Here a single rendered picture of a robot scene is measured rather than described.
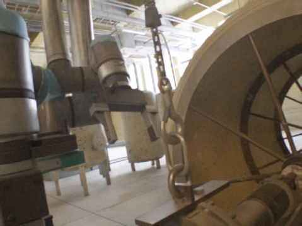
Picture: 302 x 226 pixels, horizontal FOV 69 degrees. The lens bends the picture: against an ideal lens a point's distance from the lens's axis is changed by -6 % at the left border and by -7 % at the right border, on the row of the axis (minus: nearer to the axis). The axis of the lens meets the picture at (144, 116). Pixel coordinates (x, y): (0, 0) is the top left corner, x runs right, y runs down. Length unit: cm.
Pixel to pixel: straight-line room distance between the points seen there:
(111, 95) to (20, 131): 36
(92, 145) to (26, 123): 489
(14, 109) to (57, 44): 60
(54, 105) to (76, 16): 41
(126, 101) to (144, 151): 589
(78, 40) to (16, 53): 81
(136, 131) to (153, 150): 70
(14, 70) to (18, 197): 14
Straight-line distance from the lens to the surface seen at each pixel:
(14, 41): 32
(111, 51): 71
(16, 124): 29
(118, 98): 62
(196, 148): 182
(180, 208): 47
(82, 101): 107
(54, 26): 94
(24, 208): 27
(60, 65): 81
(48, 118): 104
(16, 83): 30
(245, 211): 71
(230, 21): 136
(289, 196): 91
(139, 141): 649
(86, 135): 512
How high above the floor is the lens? 124
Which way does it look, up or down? 3 degrees up
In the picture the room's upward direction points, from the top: 9 degrees counter-clockwise
